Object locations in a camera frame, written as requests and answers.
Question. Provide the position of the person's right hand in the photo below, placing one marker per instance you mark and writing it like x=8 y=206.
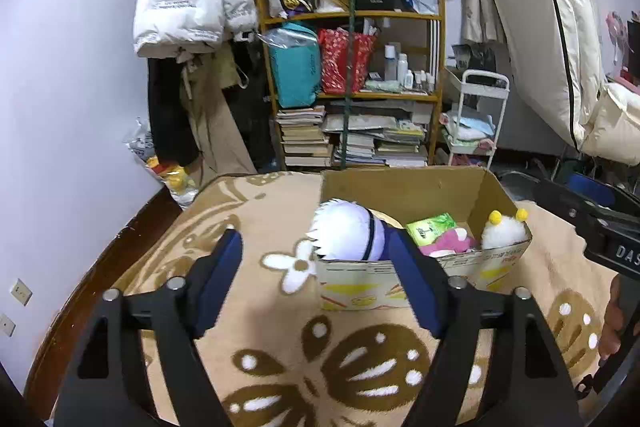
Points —
x=611 y=322

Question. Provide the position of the plastic bag pile on floor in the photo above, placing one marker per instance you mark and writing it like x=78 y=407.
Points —
x=172 y=177

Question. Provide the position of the pink plush bear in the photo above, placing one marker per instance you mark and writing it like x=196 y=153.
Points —
x=450 y=242

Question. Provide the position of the dark cloth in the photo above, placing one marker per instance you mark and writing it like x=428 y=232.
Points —
x=472 y=57

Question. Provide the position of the white trolley cart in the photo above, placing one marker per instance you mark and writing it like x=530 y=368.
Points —
x=484 y=77

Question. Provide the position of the cardboard box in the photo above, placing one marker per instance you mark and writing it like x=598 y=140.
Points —
x=360 y=277

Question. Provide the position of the stack of books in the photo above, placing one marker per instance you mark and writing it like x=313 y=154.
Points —
x=305 y=137

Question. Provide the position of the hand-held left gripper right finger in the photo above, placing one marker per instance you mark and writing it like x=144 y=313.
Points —
x=415 y=287

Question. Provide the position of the green pole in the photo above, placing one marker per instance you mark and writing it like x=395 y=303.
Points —
x=348 y=107

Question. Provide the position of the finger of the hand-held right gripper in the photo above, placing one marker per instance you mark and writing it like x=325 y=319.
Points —
x=555 y=197
x=592 y=188

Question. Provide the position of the dark hanging coat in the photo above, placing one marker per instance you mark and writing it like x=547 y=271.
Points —
x=167 y=117

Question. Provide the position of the beige flower-print blanket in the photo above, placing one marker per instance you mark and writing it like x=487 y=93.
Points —
x=280 y=332

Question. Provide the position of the white-haired purple doll plush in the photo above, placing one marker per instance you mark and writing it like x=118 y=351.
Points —
x=345 y=229

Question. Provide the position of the group of small bottles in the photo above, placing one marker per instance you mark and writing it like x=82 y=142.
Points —
x=392 y=67

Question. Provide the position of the pile of papers and magazines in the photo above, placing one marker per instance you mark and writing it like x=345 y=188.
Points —
x=385 y=142

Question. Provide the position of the white fluffy plush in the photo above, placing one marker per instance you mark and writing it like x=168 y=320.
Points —
x=502 y=234

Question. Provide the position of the white wall socket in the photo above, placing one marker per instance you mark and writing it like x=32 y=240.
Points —
x=21 y=292
x=5 y=324

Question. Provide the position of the green packet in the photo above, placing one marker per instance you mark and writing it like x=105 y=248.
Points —
x=430 y=229

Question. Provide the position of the beige hanging coat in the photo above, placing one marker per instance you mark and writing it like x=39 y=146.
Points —
x=215 y=117

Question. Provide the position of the wooden shelf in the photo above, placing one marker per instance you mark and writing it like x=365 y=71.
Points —
x=380 y=18

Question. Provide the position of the white mattress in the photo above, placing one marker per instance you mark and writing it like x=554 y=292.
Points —
x=530 y=7

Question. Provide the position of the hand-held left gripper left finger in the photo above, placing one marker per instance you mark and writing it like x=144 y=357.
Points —
x=220 y=287

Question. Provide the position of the teal bag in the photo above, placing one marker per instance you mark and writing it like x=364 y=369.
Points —
x=295 y=67

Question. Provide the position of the red gift bag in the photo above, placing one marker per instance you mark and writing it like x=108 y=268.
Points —
x=335 y=62

